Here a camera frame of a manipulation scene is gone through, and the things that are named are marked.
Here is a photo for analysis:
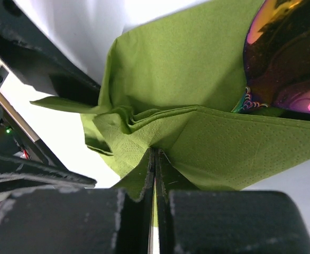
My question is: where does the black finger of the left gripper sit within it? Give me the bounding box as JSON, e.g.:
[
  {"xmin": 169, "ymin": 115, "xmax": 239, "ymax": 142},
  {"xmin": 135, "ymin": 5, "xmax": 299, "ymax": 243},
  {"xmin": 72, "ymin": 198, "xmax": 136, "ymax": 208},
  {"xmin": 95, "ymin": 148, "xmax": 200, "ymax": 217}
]
[
  {"xmin": 0, "ymin": 1, "xmax": 101, "ymax": 106},
  {"xmin": 0, "ymin": 154, "xmax": 96, "ymax": 193}
]

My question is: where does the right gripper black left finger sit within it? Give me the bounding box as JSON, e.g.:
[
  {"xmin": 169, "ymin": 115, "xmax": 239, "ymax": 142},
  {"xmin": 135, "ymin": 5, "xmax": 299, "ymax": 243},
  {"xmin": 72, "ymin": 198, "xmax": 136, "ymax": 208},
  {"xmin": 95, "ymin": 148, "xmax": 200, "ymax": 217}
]
[{"xmin": 0, "ymin": 149, "xmax": 155, "ymax": 253}]

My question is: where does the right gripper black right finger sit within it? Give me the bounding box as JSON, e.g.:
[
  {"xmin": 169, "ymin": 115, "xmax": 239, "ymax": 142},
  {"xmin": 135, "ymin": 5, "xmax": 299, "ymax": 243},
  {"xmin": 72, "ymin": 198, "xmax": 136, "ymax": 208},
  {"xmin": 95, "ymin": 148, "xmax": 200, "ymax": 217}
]
[{"xmin": 154, "ymin": 149, "xmax": 310, "ymax": 253}]

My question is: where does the green paper napkin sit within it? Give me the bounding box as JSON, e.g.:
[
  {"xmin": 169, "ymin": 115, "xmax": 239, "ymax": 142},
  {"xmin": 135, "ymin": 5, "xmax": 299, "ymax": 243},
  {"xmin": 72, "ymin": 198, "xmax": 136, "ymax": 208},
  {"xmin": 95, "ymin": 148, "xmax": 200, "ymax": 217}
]
[{"xmin": 34, "ymin": 1, "xmax": 310, "ymax": 191}]

